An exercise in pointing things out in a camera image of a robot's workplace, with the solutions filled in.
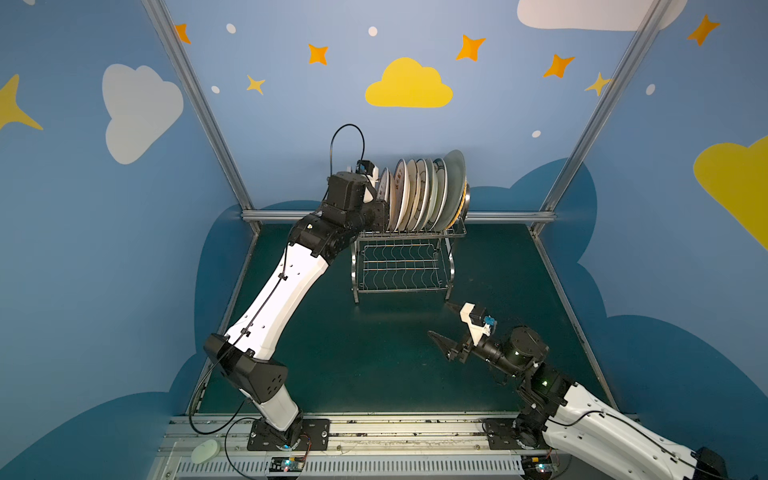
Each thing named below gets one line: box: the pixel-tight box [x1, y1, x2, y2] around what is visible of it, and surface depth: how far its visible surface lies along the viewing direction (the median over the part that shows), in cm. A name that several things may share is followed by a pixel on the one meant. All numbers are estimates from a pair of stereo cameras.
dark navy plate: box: [387, 171, 396, 232], surface depth 73 cm
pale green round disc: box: [191, 439, 221, 464], surface depth 72 cm
